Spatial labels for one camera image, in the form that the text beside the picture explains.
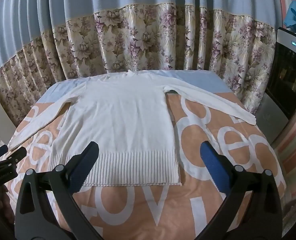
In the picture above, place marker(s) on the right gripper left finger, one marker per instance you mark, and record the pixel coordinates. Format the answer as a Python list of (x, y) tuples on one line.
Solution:
[(34, 217)]

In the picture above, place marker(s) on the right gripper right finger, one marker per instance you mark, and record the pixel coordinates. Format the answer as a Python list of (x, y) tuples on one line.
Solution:
[(263, 216)]

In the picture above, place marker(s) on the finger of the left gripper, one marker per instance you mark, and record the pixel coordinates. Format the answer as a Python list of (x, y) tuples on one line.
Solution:
[(8, 166)]

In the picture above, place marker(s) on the white knit sweater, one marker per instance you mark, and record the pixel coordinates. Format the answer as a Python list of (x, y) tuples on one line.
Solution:
[(126, 114)]

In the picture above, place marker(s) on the black silver appliance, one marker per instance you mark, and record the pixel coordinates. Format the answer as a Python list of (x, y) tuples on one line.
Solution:
[(278, 104)]

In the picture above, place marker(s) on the blue floral curtain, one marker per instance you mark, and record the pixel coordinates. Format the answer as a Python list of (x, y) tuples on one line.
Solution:
[(43, 42)]

